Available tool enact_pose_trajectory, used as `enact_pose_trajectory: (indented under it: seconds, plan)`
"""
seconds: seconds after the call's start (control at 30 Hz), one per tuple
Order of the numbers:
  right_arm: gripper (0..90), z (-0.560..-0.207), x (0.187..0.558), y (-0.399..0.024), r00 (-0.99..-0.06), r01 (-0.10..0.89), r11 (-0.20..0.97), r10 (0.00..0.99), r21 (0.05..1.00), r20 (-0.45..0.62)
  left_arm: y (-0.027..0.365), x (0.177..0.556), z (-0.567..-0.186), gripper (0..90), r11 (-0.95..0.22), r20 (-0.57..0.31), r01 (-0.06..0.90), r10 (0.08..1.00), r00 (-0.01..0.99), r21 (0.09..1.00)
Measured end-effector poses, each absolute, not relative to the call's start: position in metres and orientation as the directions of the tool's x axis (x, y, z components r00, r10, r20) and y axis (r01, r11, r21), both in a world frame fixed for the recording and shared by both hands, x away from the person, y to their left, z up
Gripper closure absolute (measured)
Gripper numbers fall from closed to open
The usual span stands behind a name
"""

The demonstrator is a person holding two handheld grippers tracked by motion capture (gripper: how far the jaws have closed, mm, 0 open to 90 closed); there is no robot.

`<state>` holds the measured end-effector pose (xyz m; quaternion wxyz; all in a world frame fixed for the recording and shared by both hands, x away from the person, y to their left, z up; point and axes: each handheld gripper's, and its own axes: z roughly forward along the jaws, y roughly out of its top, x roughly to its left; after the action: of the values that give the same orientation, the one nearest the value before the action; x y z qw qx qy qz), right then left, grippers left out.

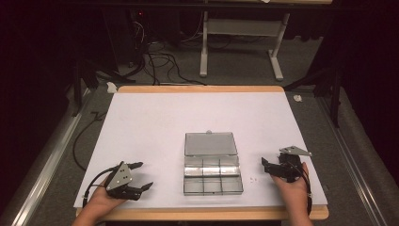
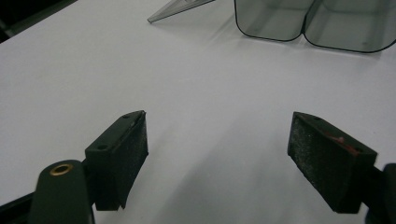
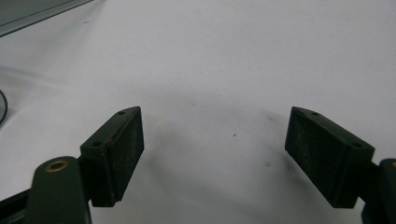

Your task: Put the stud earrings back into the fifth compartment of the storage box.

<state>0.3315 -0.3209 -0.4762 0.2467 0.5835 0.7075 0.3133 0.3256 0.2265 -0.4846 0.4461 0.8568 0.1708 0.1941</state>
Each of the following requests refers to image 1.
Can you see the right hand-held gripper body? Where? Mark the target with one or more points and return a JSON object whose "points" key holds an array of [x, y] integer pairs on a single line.
{"points": [[290, 164]]}

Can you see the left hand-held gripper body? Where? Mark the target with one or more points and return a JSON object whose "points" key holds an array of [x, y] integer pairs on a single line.
{"points": [[119, 179]]}

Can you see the person's right hand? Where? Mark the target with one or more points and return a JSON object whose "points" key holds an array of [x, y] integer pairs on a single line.
{"points": [[290, 188]]}

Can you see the person's left hand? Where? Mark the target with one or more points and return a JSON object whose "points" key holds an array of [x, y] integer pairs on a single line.
{"points": [[100, 199]]}

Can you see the white table mat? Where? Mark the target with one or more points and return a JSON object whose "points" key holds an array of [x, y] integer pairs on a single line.
{"points": [[156, 125]]}

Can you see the clear plastic compartment box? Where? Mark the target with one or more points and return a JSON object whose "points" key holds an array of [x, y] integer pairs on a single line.
{"points": [[212, 171]]}

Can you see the small white floor scrap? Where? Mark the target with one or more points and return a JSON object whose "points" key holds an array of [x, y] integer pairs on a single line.
{"points": [[297, 98]]}

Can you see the white paper scrap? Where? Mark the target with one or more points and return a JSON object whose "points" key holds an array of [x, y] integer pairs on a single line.
{"points": [[111, 87]]}

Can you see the black metal stand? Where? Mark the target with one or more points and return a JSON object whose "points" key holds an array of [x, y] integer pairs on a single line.
{"points": [[329, 88], [91, 78]]}

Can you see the wooden table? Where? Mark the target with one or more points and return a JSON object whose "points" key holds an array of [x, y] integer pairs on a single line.
{"points": [[200, 88]]}

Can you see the dark computer tower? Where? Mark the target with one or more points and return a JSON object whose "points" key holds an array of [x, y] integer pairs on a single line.
{"points": [[138, 34]]}

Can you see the aluminium floor rail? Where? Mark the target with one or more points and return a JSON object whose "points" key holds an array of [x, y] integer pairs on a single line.
{"points": [[351, 157], [47, 175]]}

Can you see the white metal desk frame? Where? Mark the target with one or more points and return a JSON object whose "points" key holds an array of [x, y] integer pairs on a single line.
{"points": [[241, 26]]}

